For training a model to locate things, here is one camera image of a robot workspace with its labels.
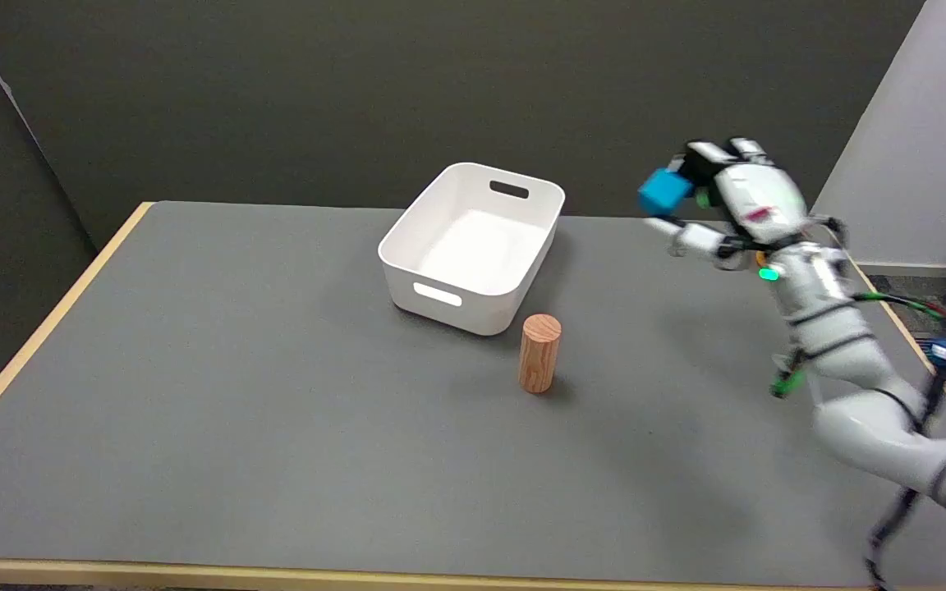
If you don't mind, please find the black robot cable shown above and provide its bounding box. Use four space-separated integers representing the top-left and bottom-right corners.
851 291 946 589

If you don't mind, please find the blue cube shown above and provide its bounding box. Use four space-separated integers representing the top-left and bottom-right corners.
637 169 693 217

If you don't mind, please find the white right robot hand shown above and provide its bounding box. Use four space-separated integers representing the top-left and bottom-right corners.
645 138 848 272

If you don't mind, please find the wooden cylinder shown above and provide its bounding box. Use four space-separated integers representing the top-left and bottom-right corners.
519 314 563 394

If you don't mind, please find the white plastic box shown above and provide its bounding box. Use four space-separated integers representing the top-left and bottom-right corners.
378 162 566 337

